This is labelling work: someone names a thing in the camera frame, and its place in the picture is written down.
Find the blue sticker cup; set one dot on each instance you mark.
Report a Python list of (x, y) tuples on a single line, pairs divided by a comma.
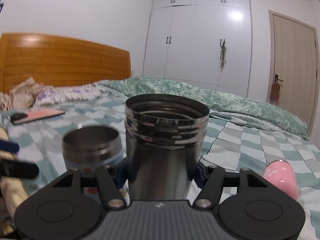
[(91, 147)]

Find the floral pillow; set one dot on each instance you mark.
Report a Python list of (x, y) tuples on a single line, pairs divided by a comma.
[(29, 93)]

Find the beige door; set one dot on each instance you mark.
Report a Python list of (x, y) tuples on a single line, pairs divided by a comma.
[(295, 66)]

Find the pink cup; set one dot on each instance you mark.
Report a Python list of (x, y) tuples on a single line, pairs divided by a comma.
[(281, 174)]

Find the wooden headboard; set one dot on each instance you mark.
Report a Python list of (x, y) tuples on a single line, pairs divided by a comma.
[(59, 61)]

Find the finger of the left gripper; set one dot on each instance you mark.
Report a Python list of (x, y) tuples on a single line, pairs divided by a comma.
[(9, 146), (19, 169)]

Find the green fluffy duvet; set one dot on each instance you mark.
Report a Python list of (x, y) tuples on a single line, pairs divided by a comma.
[(257, 113)]

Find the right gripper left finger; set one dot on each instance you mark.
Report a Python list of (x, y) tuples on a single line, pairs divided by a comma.
[(110, 180)]

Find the pink notebook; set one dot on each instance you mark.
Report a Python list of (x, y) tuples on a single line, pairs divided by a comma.
[(38, 115)]

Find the brown hanging bag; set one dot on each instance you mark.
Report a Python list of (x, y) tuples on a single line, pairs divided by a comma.
[(275, 93)]

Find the checkered green blanket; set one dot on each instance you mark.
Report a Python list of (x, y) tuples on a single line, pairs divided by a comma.
[(230, 142)]

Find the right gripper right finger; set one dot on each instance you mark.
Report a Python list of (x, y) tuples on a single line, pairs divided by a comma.
[(210, 180)]

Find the white wardrobe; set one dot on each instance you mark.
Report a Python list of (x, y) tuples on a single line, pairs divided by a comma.
[(184, 41)]

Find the stainless steel cup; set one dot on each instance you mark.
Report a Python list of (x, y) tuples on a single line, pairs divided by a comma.
[(164, 137)]

